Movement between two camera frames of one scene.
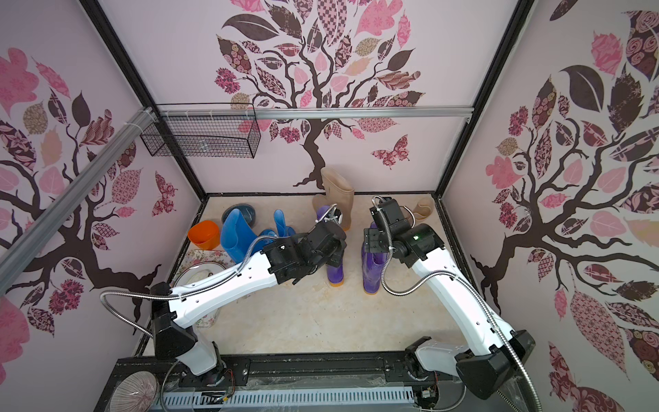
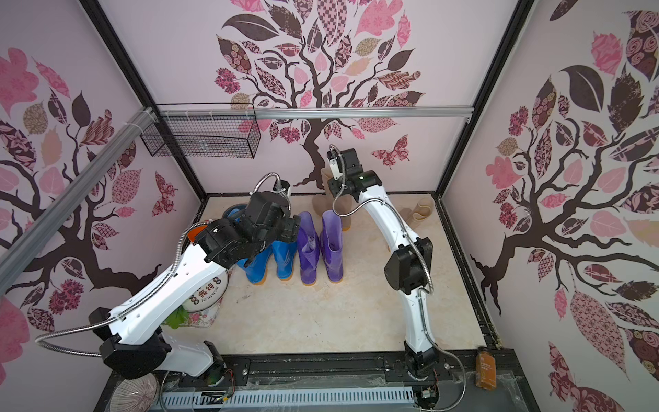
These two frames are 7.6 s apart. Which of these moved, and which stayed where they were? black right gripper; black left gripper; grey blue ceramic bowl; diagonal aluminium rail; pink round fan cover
Moved: black right gripper; black left gripper
Stayed: diagonal aluminium rail; pink round fan cover; grey blue ceramic bowl
